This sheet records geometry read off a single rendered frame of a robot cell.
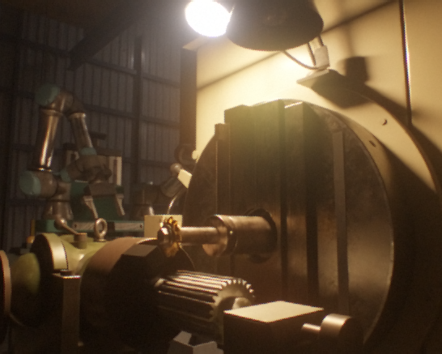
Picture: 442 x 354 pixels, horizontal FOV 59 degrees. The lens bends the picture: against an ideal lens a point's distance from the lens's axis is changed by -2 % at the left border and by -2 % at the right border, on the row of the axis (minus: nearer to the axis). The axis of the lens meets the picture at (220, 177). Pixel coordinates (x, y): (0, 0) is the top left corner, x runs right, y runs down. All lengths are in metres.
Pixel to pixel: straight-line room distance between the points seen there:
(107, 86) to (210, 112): 10.58
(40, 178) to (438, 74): 1.67
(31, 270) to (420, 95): 0.81
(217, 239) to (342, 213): 0.22
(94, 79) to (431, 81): 11.01
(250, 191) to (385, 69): 0.35
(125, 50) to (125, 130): 2.37
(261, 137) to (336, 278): 0.32
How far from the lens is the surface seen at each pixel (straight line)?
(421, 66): 0.80
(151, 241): 0.72
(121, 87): 11.85
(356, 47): 0.88
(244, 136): 0.86
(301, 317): 0.50
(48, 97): 2.00
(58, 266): 0.86
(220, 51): 1.19
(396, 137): 0.76
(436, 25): 0.82
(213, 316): 0.54
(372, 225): 0.68
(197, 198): 0.99
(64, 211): 2.07
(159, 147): 12.08
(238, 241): 0.73
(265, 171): 0.81
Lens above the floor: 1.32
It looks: 7 degrees up
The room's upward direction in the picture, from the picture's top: straight up
